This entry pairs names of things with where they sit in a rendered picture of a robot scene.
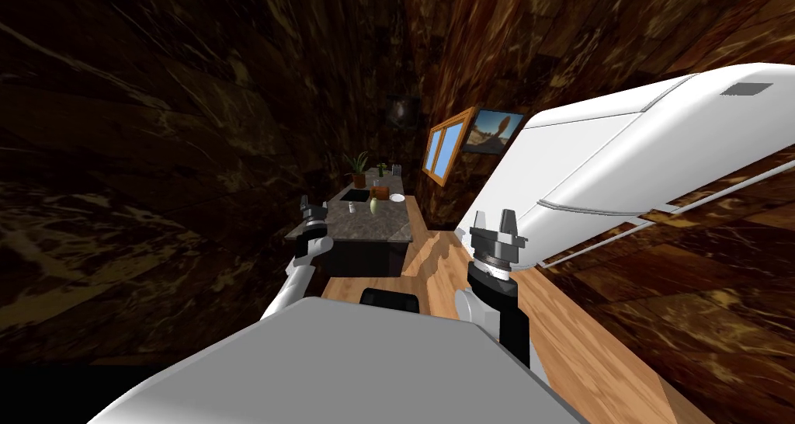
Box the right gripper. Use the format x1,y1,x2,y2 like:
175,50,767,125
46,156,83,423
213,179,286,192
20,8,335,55
468,208,530,268

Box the desert landscape wall picture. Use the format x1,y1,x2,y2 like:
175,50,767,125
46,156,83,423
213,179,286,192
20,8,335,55
462,107,526,158

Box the short grey fridge handle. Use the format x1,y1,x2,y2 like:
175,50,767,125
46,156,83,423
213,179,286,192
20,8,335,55
641,74,700,114

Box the grey stone kitchen counter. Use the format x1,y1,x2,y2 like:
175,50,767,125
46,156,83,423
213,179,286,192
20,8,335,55
283,150,415,279

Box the wooden framed window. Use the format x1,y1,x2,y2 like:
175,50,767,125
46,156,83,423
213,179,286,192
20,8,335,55
421,106,478,188

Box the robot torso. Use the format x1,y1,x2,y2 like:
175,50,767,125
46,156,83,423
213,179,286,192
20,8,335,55
86,287,592,424

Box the white fridge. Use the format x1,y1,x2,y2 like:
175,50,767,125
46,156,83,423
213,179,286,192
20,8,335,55
456,62,795,269

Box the long grey fridge handle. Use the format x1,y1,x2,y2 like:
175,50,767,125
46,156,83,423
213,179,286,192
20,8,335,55
536,199,648,218

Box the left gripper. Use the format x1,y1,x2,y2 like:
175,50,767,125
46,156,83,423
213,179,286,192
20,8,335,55
300,195,330,228

